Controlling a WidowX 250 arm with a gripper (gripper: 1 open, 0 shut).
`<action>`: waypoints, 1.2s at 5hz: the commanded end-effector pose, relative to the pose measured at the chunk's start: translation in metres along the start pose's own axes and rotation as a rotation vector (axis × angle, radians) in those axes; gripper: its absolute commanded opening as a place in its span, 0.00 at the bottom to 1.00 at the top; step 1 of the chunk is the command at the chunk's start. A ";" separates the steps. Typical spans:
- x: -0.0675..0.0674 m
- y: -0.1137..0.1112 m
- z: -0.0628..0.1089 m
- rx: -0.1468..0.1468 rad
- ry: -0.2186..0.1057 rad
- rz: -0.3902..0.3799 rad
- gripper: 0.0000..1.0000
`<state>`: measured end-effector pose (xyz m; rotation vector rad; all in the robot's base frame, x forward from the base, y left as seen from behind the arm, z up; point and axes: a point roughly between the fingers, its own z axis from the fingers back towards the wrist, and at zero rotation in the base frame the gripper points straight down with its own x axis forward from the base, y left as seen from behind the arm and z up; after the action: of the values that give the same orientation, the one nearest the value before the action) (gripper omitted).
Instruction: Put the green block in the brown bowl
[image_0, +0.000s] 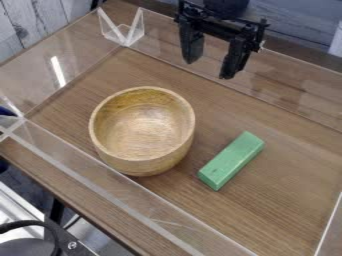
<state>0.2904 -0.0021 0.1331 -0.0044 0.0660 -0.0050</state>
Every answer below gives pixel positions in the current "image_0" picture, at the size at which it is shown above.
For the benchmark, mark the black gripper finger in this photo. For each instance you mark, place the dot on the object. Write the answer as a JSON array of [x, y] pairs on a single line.
[[236, 58], [191, 42]]

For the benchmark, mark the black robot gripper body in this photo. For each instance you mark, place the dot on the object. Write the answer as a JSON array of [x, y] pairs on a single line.
[[219, 18]]

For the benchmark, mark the green rectangular block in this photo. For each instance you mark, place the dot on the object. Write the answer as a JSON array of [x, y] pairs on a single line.
[[231, 159]]

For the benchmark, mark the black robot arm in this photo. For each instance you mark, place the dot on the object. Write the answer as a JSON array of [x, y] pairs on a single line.
[[219, 19]]

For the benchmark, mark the brown wooden bowl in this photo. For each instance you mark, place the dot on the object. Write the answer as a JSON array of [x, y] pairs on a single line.
[[142, 130]]

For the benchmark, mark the clear acrylic tray walls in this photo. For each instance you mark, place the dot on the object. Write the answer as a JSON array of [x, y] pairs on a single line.
[[183, 164]]

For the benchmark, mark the black table leg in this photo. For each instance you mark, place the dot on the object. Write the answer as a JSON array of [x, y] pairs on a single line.
[[56, 211]]

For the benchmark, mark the black metal bracket with screw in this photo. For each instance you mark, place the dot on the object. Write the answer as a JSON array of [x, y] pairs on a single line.
[[71, 245]]

